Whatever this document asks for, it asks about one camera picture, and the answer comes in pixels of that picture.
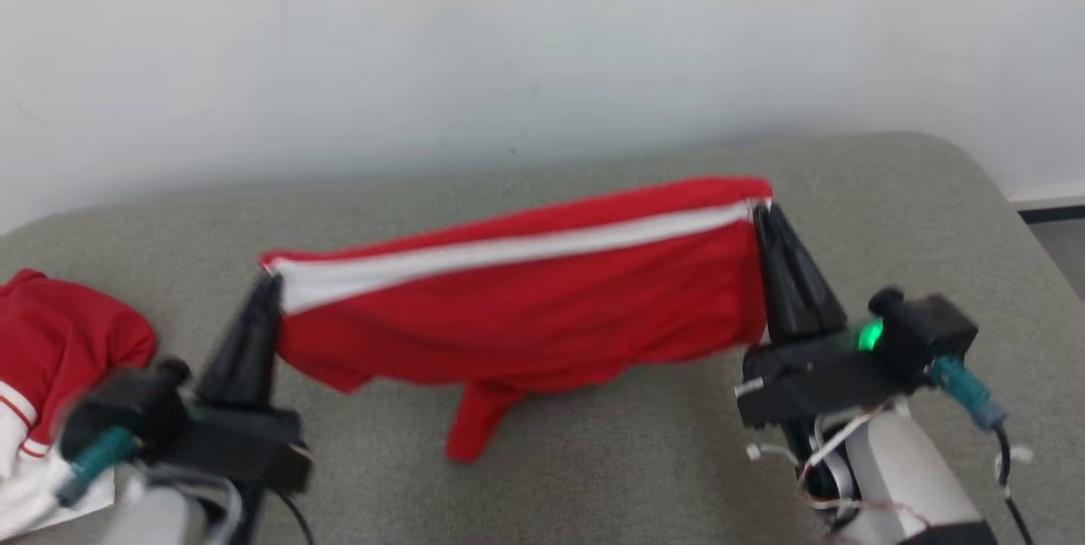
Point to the red shorts with white stripe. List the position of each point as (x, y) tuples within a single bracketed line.
[(525, 316)]

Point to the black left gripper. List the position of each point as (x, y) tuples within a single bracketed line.
[(237, 447)]

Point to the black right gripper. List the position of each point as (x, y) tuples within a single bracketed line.
[(805, 380)]

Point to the red jersey with white sleeves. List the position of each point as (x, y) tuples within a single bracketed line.
[(68, 342)]

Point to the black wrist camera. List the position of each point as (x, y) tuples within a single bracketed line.
[(127, 409), (932, 337)]

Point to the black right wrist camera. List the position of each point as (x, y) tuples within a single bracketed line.
[(932, 337)]

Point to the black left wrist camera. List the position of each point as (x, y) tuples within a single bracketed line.
[(127, 409)]

